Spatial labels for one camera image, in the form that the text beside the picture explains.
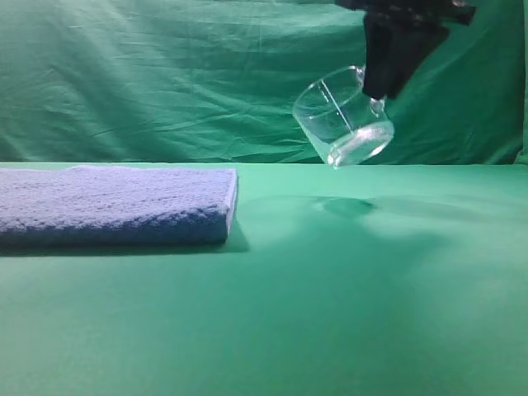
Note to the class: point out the transparent glass cup with handle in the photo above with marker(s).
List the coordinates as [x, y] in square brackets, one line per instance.
[344, 125]

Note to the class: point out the green backdrop cloth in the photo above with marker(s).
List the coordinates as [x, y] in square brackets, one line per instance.
[215, 81]

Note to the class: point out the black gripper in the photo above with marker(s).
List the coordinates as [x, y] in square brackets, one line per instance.
[396, 47]

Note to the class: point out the folded blue towel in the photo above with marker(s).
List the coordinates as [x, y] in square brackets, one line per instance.
[116, 205]

